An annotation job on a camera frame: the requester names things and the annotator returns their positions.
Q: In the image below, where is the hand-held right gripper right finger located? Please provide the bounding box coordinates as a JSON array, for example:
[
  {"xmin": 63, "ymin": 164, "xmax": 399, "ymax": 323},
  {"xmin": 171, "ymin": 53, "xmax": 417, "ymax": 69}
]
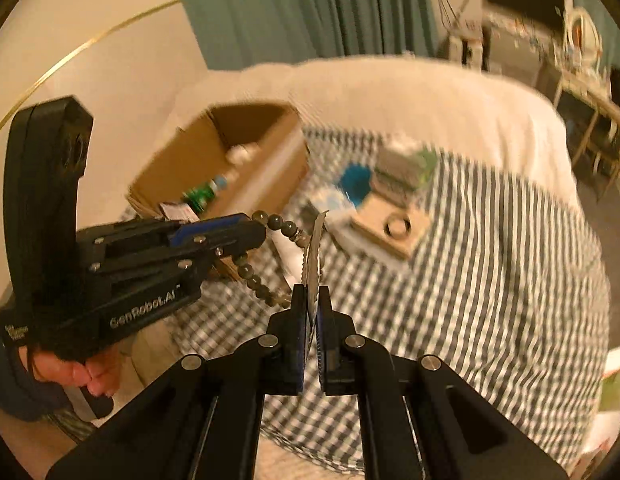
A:
[{"xmin": 316, "ymin": 285, "xmax": 570, "ymax": 480}]

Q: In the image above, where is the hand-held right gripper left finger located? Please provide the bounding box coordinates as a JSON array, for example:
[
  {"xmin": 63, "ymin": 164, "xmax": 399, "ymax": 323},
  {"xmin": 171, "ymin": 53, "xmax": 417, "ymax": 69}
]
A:
[{"xmin": 45, "ymin": 284, "xmax": 311, "ymax": 480}]

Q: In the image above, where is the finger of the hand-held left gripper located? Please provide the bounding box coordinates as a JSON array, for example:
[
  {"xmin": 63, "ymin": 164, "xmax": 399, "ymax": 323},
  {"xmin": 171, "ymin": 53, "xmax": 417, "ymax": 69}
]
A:
[
  {"xmin": 76, "ymin": 212, "xmax": 253, "ymax": 251},
  {"xmin": 87, "ymin": 220, "xmax": 267, "ymax": 288}
]

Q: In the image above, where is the grey bead bracelet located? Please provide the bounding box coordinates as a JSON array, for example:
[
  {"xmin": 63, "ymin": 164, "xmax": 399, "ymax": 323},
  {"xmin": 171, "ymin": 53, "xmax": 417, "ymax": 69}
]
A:
[{"xmin": 232, "ymin": 210, "xmax": 311, "ymax": 311}]

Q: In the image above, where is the brown cardboard box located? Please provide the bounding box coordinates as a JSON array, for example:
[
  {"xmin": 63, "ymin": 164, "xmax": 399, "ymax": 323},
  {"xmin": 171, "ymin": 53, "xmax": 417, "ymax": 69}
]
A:
[{"xmin": 125, "ymin": 102, "xmax": 311, "ymax": 283}]

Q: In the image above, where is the white serrated sachet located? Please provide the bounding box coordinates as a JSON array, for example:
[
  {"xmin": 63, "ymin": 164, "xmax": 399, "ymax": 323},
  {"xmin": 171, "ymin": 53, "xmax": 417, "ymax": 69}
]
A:
[{"xmin": 300, "ymin": 210, "xmax": 331, "ymax": 321}]

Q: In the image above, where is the small tan medicine box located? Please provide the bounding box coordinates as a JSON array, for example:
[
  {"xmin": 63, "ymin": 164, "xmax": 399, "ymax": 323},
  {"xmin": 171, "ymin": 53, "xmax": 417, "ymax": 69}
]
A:
[{"xmin": 352, "ymin": 195, "xmax": 431, "ymax": 261}]

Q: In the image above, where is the person's left forearm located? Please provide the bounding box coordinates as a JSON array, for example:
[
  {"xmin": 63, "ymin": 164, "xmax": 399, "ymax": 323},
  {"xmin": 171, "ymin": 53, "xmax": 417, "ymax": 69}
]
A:
[{"xmin": 0, "ymin": 330, "xmax": 66, "ymax": 423}]

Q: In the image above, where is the person's left hand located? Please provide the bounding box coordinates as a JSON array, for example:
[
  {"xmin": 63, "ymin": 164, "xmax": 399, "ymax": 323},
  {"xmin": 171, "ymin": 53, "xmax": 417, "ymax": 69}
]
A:
[{"xmin": 27, "ymin": 345, "xmax": 123, "ymax": 401}]

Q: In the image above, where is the white and blue packet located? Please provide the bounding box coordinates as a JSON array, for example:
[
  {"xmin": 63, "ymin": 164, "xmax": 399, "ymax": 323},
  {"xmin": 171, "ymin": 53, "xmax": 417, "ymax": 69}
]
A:
[{"xmin": 307, "ymin": 187, "xmax": 355, "ymax": 226}]

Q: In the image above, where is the green and white box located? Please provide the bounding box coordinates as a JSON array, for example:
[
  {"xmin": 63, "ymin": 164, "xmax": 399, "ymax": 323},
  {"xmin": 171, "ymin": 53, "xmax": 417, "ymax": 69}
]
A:
[{"xmin": 372, "ymin": 142, "xmax": 438, "ymax": 206}]

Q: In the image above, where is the grey gingham blanket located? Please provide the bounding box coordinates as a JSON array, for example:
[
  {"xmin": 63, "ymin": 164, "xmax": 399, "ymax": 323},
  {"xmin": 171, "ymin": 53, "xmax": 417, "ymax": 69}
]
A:
[{"xmin": 117, "ymin": 127, "xmax": 613, "ymax": 473}]

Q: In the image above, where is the cream textured blanket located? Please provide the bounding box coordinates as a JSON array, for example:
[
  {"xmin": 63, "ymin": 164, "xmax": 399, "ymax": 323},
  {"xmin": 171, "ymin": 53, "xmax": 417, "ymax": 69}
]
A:
[{"xmin": 155, "ymin": 55, "xmax": 580, "ymax": 211}]

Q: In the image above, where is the green curtain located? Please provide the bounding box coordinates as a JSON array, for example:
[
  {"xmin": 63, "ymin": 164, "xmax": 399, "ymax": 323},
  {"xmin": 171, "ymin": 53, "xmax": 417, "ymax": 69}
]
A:
[{"xmin": 165, "ymin": 0, "xmax": 441, "ymax": 71}]

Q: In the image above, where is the small white cabinet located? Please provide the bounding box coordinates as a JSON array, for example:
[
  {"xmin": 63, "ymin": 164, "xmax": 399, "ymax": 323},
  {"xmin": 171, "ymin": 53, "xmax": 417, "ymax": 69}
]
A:
[{"xmin": 447, "ymin": 25, "xmax": 490, "ymax": 68}]

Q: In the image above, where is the white framed round mirror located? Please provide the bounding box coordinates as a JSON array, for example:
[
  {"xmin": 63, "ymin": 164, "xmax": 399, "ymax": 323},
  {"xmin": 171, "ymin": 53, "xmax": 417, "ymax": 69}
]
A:
[{"xmin": 564, "ymin": 5, "xmax": 603, "ymax": 61}]

